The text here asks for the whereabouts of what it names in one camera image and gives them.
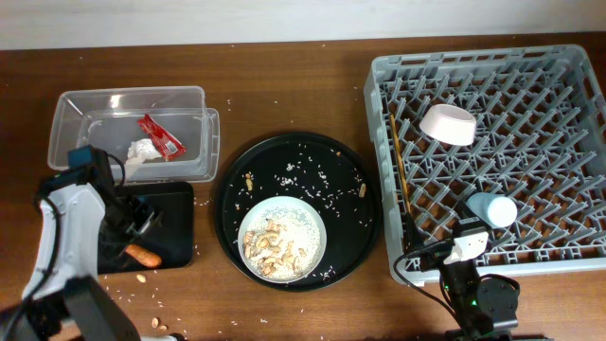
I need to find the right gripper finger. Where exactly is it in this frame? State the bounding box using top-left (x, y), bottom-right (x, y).
top-left (455, 201), bottom-right (477, 219)
top-left (402, 212), bottom-right (423, 249)

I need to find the light blue cup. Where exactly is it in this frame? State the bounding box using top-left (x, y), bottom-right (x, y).
top-left (466, 192), bottom-right (518, 228)

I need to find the orange carrot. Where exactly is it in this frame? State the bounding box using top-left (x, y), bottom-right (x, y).
top-left (125, 244), bottom-right (162, 268)

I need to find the white tissue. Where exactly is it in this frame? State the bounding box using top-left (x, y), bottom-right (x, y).
top-left (125, 138), bottom-right (162, 165)

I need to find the red snack wrapper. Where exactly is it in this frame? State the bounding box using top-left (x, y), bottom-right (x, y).
top-left (137, 114), bottom-right (187, 161)

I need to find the clear plastic bin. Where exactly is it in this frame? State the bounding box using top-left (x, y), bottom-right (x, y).
top-left (47, 86), bottom-right (220, 184)

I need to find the wooden chopstick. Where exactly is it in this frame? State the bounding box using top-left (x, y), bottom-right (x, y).
top-left (389, 114), bottom-right (412, 214)

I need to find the grey plate with rice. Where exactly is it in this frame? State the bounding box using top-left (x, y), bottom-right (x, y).
top-left (237, 196), bottom-right (328, 284)

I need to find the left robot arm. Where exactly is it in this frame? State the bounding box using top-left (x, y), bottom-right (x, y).
top-left (1, 145), bottom-right (162, 340)

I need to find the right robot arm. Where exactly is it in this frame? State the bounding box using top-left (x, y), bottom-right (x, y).
top-left (392, 204), bottom-right (521, 340)

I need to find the grey dishwasher rack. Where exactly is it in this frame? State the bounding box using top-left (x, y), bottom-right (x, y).
top-left (364, 45), bottom-right (605, 285)

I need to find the black rectangular tray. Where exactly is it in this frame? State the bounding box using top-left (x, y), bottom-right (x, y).
top-left (98, 182), bottom-right (194, 275)

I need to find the peanut shell right of tray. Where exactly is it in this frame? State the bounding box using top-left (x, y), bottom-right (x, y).
top-left (358, 183), bottom-right (366, 198)

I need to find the peanut shell pair on table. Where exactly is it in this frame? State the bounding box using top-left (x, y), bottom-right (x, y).
top-left (151, 317), bottom-right (169, 332)

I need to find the round black serving tray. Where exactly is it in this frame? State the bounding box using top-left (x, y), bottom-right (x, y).
top-left (214, 133), bottom-right (383, 292)

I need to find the peanut shell on tray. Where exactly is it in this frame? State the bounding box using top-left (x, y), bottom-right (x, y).
top-left (244, 173), bottom-right (254, 191)

